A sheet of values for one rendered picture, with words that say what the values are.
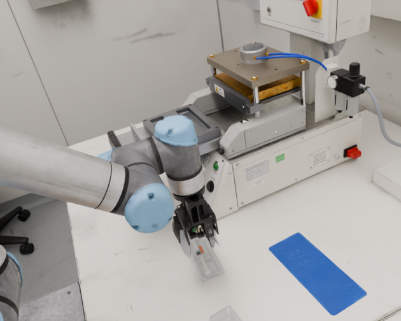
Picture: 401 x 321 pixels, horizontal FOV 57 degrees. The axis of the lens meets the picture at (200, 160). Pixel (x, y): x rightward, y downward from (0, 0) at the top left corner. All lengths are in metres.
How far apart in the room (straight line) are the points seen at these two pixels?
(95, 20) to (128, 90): 0.47
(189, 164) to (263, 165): 0.38
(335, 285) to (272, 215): 0.27
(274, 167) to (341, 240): 0.26
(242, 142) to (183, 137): 0.33
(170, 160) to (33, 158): 0.26
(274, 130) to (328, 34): 0.28
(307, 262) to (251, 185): 0.26
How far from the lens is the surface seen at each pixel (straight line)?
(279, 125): 1.03
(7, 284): 0.81
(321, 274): 0.94
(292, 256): 0.97
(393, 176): 1.16
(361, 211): 1.10
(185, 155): 0.70
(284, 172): 1.12
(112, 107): 2.56
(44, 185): 0.54
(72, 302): 1.02
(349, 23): 1.08
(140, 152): 0.68
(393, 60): 1.48
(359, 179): 1.21
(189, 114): 1.15
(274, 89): 1.06
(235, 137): 0.97
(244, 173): 1.03
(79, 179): 0.54
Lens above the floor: 1.48
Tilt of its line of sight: 33 degrees down
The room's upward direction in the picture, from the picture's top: 11 degrees counter-clockwise
